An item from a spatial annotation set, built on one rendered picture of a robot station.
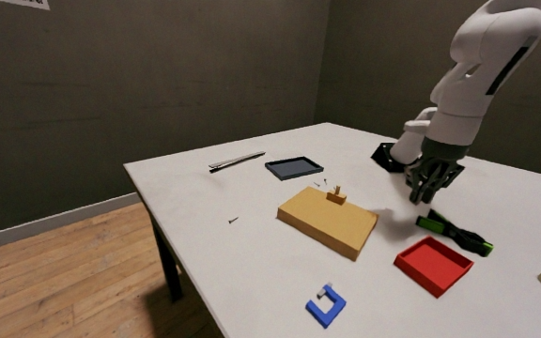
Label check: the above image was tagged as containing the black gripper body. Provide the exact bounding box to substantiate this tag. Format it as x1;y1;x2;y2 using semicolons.
417;136;471;178

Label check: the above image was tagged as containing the black spring clamp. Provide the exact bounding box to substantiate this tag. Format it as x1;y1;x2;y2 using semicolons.
415;209;494;257

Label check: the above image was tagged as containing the grey flat bar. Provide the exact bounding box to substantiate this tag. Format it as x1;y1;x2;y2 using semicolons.
209;151;266;174

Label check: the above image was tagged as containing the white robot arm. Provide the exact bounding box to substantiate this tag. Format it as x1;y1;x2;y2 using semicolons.
390;0;541;164

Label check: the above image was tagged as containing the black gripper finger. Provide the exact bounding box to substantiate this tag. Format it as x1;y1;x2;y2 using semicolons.
421;163;465;205
404;160;441;206

